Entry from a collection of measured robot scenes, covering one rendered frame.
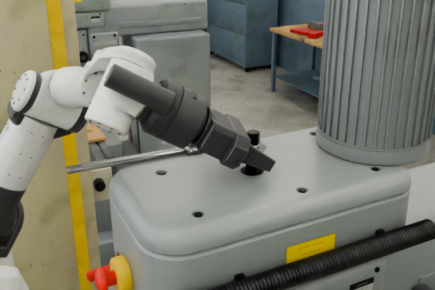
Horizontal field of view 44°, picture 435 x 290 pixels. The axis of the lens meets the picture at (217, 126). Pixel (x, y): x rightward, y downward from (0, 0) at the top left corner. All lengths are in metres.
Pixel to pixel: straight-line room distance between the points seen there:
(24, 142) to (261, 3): 7.33
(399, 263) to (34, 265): 2.16
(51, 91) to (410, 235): 0.64
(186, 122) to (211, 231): 0.16
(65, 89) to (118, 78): 0.20
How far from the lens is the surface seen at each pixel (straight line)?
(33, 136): 1.04
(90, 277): 0.97
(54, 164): 2.66
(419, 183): 1.19
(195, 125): 0.78
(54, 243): 2.86
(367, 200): 0.87
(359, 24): 0.87
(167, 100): 0.74
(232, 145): 0.79
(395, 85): 0.88
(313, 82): 7.15
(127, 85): 0.73
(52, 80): 0.96
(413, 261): 1.06
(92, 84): 0.87
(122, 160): 0.91
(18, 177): 1.07
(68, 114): 1.00
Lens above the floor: 2.28
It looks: 22 degrees down
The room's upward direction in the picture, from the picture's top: straight up
